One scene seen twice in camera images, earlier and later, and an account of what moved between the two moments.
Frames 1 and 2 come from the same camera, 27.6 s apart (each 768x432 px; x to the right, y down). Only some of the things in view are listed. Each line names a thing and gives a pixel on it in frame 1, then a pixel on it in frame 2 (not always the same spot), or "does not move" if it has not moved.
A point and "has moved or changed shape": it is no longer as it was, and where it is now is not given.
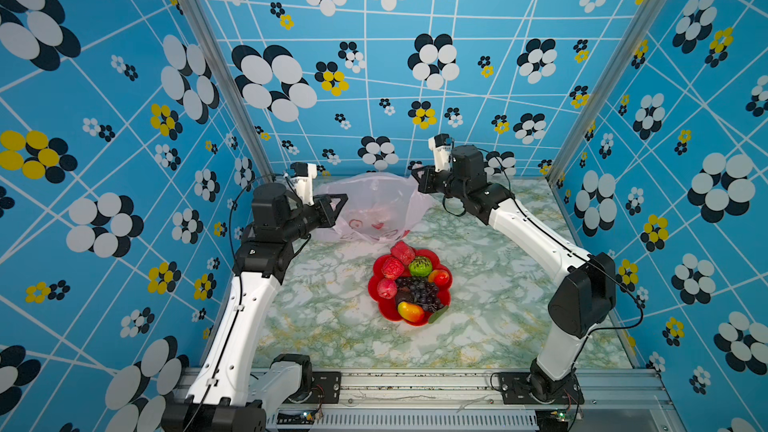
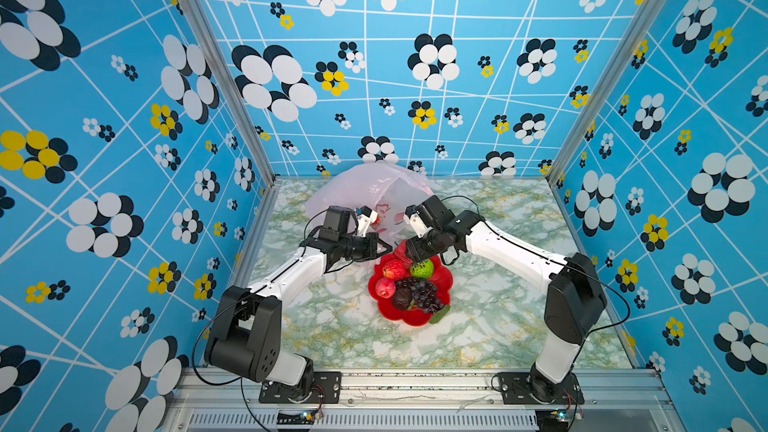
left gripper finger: (343, 198) to (387, 246)
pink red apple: (386, 288) does not move
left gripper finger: (332, 215) to (381, 253)
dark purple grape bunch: (423, 292) does not move
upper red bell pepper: (403, 252) does not move
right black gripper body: (443, 182) to (427, 246)
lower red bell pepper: (392, 267) does not move
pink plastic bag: (380, 207) has moved or changed shape
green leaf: (435, 315) does not move
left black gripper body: (314, 217) to (358, 249)
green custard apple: (420, 266) does not move
